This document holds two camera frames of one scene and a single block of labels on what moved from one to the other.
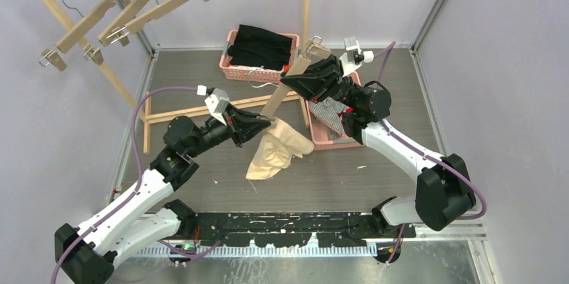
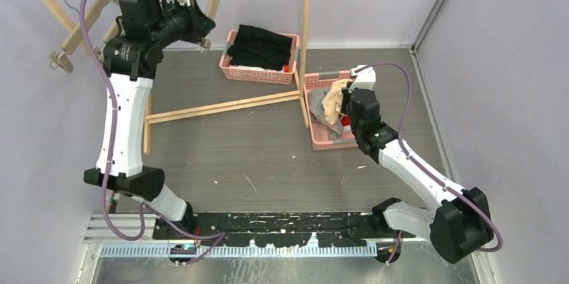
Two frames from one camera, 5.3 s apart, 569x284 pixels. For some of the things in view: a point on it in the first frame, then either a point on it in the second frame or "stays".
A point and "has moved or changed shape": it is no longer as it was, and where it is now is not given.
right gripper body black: x=331 y=85 to x=345 y=109
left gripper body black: x=235 y=129 to x=179 y=22
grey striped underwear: x=327 y=111 stays
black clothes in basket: x=259 y=48 stays
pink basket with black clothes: x=253 y=54 stays
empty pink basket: x=319 y=130 stays
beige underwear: x=278 y=146 has moved or changed shape
